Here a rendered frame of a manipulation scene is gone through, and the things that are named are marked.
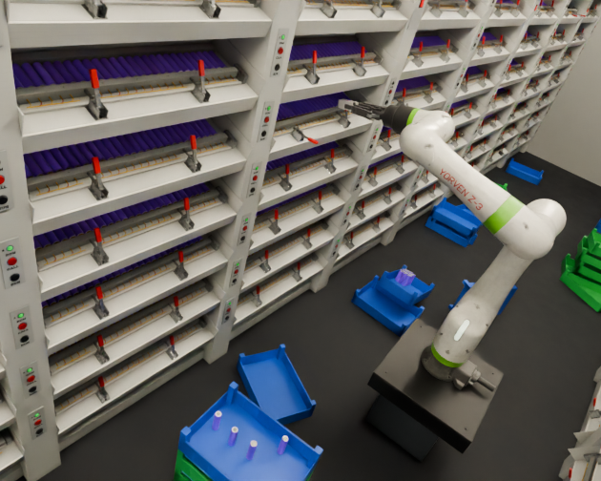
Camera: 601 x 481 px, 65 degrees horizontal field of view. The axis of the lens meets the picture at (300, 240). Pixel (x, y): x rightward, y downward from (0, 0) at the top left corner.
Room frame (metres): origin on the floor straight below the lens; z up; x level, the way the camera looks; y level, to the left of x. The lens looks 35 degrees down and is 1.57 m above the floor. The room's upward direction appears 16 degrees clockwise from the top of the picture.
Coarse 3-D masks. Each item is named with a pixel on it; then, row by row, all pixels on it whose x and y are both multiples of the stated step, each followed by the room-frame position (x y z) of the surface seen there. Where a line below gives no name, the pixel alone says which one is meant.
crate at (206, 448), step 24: (216, 408) 0.76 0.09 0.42; (240, 408) 0.79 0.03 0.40; (192, 432) 0.68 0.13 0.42; (216, 432) 0.71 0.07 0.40; (240, 432) 0.73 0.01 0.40; (264, 432) 0.75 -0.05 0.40; (288, 432) 0.73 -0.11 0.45; (192, 456) 0.62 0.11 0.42; (216, 456) 0.64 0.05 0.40; (240, 456) 0.66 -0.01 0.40; (264, 456) 0.68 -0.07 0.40; (288, 456) 0.70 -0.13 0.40; (312, 456) 0.69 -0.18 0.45; (216, 480) 0.59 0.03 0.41; (240, 480) 0.60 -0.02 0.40; (264, 480) 0.62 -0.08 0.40; (288, 480) 0.64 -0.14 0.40
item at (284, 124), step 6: (330, 108) 1.69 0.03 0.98; (336, 108) 1.71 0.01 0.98; (312, 114) 1.59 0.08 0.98; (318, 114) 1.61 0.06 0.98; (324, 114) 1.64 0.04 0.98; (330, 114) 1.67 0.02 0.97; (336, 114) 1.71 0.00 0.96; (342, 114) 1.73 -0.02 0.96; (348, 114) 1.76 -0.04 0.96; (282, 120) 1.46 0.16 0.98; (288, 120) 1.47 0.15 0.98; (294, 120) 1.49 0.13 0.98; (300, 120) 1.52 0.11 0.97; (306, 120) 1.55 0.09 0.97; (312, 120) 1.59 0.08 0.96; (324, 120) 1.62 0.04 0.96; (276, 126) 1.41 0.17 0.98; (282, 126) 1.44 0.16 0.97; (288, 126) 1.47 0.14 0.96
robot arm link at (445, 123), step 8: (416, 112) 1.53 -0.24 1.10; (424, 112) 1.53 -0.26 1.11; (432, 112) 1.51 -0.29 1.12; (440, 112) 1.51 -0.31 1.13; (408, 120) 1.52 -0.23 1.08; (416, 120) 1.51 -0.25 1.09; (440, 120) 1.46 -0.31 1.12; (448, 120) 1.48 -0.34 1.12; (440, 128) 1.43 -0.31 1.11; (448, 128) 1.47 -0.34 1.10; (448, 136) 1.47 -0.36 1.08
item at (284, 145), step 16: (352, 96) 1.89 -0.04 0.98; (288, 128) 1.48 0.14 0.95; (320, 128) 1.58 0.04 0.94; (336, 128) 1.64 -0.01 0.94; (352, 128) 1.70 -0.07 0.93; (368, 128) 1.83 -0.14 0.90; (272, 144) 1.30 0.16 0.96; (288, 144) 1.40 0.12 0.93; (304, 144) 1.46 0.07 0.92; (320, 144) 1.56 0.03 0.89
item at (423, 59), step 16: (416, 32) 2.31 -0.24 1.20; (432, 32) 2.44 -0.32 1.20; (448, 32) 2.49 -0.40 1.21; (416, 48) 2.14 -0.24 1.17; (432, 48) 2.26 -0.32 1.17; (448, 48) 2.40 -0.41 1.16; (464, 48) 2.44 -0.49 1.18; (416, 64) 2.05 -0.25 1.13; (432, 64) 2.16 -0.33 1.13; (448, 64) 2.29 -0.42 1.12
